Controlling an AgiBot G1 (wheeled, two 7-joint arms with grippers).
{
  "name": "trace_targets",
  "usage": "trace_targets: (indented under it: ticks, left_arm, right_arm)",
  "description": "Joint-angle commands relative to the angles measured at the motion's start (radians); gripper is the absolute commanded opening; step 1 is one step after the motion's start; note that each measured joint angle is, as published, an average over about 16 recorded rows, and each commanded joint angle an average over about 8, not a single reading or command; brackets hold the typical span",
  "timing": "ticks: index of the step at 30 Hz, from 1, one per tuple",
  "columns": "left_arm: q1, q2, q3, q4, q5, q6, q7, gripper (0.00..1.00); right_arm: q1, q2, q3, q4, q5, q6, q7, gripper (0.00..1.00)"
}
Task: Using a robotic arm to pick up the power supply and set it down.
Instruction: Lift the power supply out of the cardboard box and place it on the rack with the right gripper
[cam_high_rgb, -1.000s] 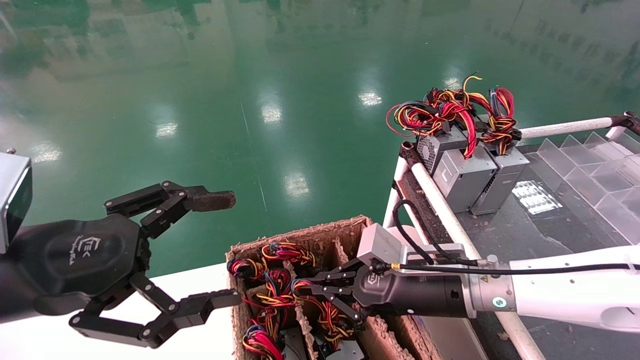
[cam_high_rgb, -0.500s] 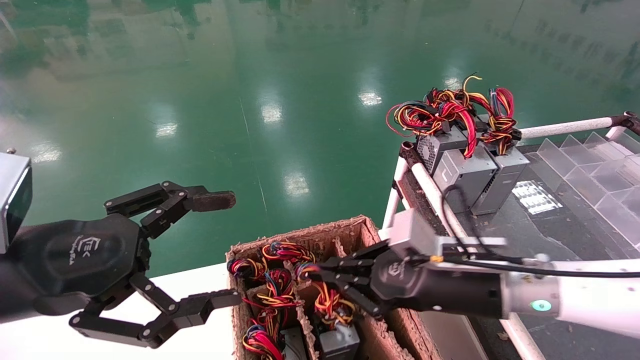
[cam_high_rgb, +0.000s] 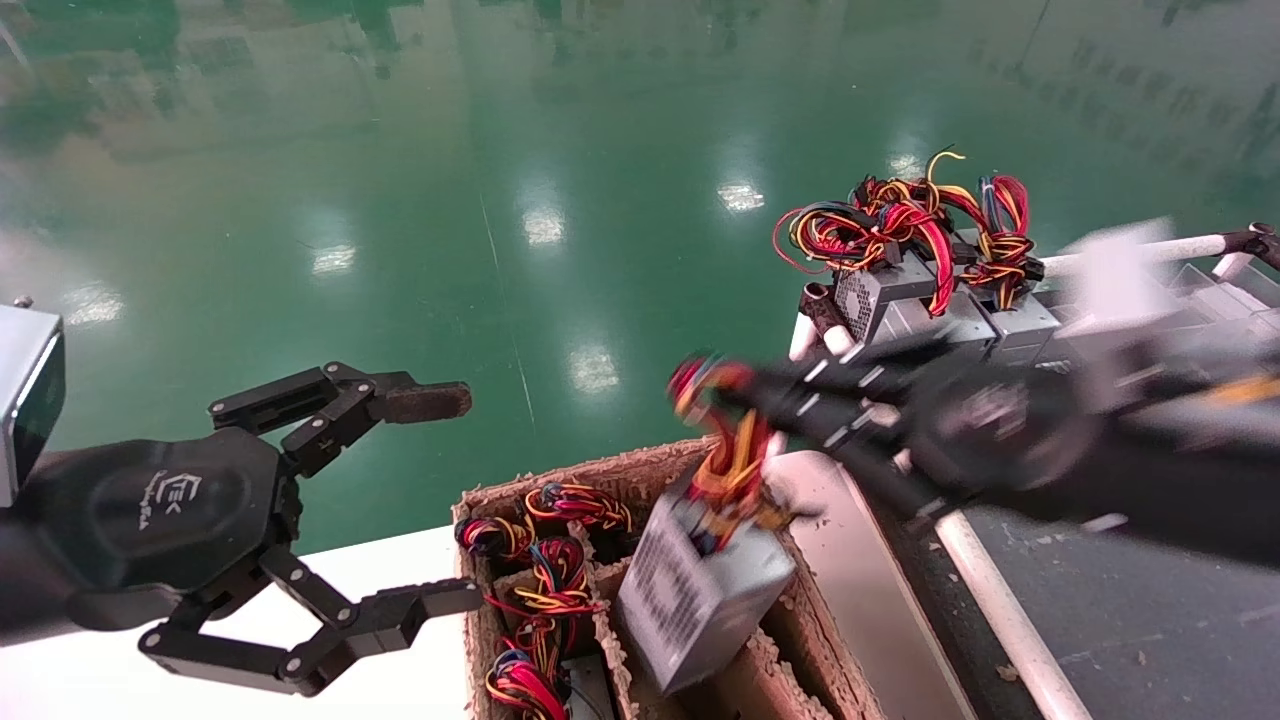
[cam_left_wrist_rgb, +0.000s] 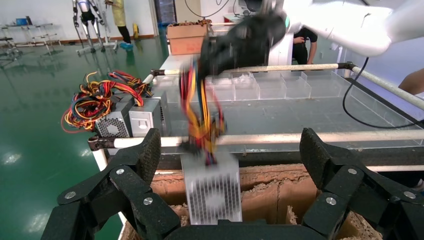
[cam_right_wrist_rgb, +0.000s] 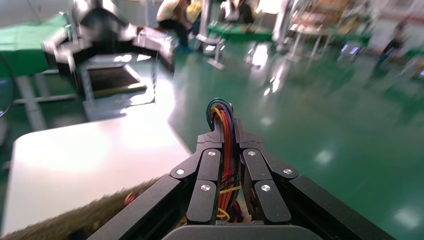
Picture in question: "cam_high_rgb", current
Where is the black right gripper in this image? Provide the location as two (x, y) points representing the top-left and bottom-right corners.
(715, 335), (1103, 526)

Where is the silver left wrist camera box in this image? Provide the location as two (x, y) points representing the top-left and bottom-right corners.
(0, 303), (67, 508)

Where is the white tube frame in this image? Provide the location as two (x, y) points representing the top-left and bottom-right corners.
(788, 222), (1280, 720)

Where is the brown cardboard box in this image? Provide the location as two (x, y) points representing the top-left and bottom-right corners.
(452, 438), (886, 720)

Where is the plain grey power supply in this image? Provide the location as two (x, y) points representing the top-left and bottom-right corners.
(1165, 262), (1280, 346)

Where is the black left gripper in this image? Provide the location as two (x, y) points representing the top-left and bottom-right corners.
(0, 362), (486, 698)

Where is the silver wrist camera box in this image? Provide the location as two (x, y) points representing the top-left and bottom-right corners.
(0, 303), (67, 508)
(1060, 218), (1186, 336)

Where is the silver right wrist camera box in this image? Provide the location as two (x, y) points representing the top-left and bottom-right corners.
(1060, 218), (1186, 336)

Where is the power supply with coloured wires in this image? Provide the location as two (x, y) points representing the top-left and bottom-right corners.
(455, 515), (536, 561)
(500, 537), (606, 616)
(490, 600), (561, 651)
(615, 352), (801, 696)
(483, 648), (613, 720)
(525, 482), (633, 533)

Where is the power supply with mesh face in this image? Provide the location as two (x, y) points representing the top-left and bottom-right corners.
(772, 180), (959, 346)

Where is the grey power supply with wires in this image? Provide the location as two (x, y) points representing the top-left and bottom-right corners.
(962, 175), (1063, 366)
(900, 148), (1001, 351)

